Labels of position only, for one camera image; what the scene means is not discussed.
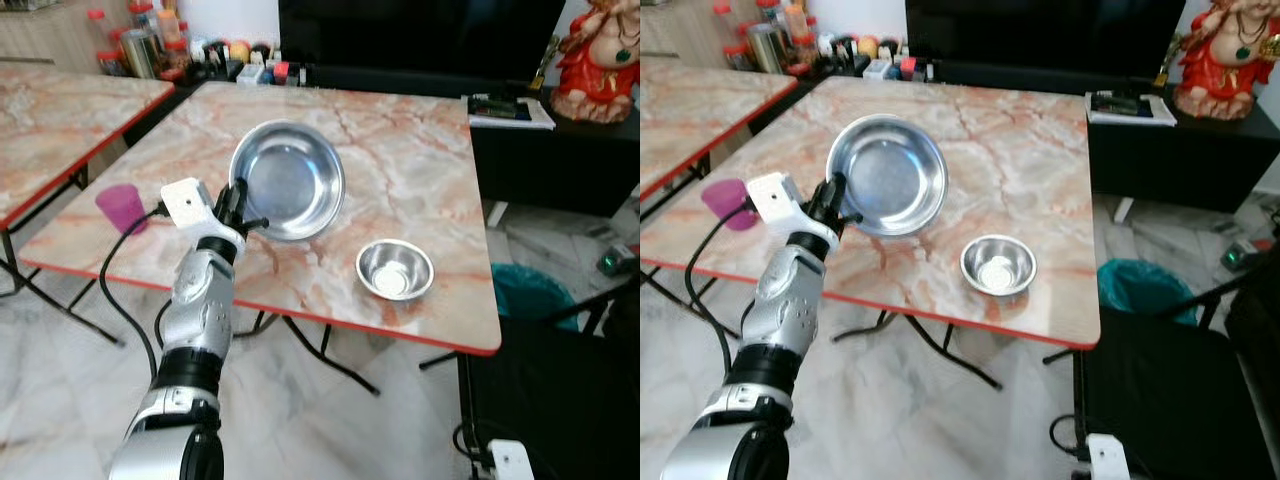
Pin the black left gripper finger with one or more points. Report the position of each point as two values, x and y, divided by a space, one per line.
255 223
241 190
851 219
836 186

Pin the large steel bowl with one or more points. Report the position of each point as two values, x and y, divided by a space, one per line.
292 182
892 174

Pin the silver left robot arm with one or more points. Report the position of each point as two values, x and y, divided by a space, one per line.
772 325
192 330

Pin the purple plastic cup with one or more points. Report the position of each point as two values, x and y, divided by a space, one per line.
122 208
726 202

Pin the small red box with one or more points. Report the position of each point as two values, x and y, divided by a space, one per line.
908 68
282 72

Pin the yellow round fruit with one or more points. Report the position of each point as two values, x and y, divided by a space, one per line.
240 50
868 46

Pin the small steel bowl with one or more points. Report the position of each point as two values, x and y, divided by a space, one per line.
998 265
395 270

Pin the steel canister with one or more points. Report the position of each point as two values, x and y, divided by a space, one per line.
768 47
140 54

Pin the marble-top folding table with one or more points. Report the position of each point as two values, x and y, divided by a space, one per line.
690 110
1030 160
50 120
420 170

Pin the orange jar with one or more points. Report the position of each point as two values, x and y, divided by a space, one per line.
168 27
796 22

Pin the red-capped clear jar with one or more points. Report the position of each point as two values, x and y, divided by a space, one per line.
97 28
722 22

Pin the light wooden cabinet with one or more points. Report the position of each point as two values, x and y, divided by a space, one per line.
680 30
45 35

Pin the small green-lit device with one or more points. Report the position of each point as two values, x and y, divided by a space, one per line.
611 264
1236 257

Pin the black television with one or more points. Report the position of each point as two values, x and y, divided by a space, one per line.
420 30
1045 28

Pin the red and gold figurine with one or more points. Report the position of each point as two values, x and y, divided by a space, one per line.
1226 58
597 65

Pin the black television cabinet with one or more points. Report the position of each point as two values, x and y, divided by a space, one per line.
1180 160
560 165

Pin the white book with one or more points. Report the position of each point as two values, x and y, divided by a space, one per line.
1132 107
512 112

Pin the teal waste bin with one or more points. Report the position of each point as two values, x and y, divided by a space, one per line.
530 296
1145 290

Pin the black chair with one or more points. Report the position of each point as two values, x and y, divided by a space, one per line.
555 405
1170 400

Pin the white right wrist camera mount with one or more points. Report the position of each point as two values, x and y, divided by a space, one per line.
511 461
1108 458

